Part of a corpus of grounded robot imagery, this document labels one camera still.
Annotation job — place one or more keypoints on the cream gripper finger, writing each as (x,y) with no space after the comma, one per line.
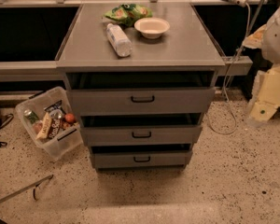
(265,96)

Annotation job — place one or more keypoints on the grey top drawer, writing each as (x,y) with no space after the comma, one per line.
(140,101)

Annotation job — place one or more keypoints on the grey drawer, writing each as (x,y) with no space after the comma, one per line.
(140,101)
(132,160)
(141,135)

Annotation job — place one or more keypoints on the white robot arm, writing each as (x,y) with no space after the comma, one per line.
(270,47)

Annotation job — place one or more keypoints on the grey bottom drawer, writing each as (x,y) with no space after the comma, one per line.
(132,160)

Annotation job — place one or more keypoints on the grey drawer cabinet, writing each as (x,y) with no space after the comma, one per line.
(184,57)

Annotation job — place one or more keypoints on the grey middle drawer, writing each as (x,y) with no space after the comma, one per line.
(141,135)

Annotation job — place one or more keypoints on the grey metal pole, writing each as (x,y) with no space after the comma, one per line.
(250,23)

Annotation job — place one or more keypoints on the white paper bowl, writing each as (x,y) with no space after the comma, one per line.
(152,28)

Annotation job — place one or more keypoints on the clear plastic water bottle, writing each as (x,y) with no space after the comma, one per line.
(119,41)

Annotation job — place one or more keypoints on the green chip bag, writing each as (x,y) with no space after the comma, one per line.
(128,14)

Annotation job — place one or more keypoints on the red apple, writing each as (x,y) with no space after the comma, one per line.
(70,118)

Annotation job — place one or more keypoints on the brown snack bag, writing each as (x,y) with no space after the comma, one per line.
(55,127)

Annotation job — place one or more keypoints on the clear plastic storage bin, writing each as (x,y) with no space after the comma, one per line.
(55,103)

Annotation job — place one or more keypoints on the yellow snack box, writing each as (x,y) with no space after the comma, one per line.
(43,134)

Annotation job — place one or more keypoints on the metal rod on floor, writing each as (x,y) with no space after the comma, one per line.
(19,191)

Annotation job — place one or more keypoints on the green soda can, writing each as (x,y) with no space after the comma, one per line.
(31,116)

